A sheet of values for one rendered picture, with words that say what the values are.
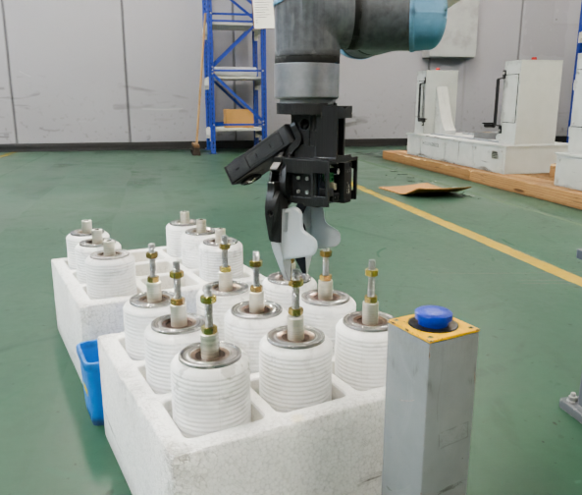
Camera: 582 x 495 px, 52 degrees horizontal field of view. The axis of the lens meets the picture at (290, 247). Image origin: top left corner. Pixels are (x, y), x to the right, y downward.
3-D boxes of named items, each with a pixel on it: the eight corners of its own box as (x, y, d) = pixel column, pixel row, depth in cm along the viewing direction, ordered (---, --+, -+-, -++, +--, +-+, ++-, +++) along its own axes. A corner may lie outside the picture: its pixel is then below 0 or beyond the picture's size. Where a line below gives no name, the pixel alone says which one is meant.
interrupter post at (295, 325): (284, 342, 77) (284, 318, 76) (289, 335, 79) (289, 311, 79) (302, 344, 77) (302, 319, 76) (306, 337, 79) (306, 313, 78)
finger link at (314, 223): (335, 279, 75) (331, 208, 72) (295, 271, 78) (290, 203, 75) (346, 270, 77) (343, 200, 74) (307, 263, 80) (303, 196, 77)
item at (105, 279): (132, 328, 130) (128, 247, 126) (145, 344, 122) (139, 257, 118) (87, 336, 126) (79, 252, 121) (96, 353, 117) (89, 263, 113)
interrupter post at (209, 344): (196, 357, 73) (195, 331, 72) (215, 352, 74) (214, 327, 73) (204, 363, 71) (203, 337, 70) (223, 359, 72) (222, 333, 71)
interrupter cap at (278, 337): (259, 348, 75) (259, 343, 75) (275, 327, 82) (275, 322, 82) (318, 354, 74) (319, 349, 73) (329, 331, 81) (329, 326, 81)
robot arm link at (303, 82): (261, 63, 68) (299, 67, 75) (261, 105, 69) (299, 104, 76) (318, 61, 64) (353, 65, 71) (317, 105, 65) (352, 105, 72)
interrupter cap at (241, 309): (238, 302, 92) (238, 299, 92) (286, 304, 91) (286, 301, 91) (225, 320, 85) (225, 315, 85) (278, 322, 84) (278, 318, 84)
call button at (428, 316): (434, 319, 68) (435, 302, 68) (459, 330, 65) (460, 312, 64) (406, 325, 66) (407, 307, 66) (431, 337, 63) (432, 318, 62)
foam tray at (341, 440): (304, 384, 120) (305, 299, 115) (440, 494, 86) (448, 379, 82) (104, 435, 102) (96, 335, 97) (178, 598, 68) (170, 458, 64)
